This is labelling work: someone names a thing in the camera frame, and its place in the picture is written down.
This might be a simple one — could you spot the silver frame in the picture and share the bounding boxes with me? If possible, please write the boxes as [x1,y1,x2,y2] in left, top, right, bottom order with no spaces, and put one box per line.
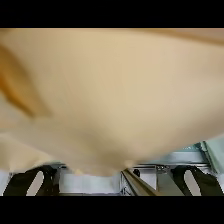
[0,141,224,197]

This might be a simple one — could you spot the beige T-shirt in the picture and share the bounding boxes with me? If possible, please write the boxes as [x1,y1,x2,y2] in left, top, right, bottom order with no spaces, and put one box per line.
[0,27,224,178]

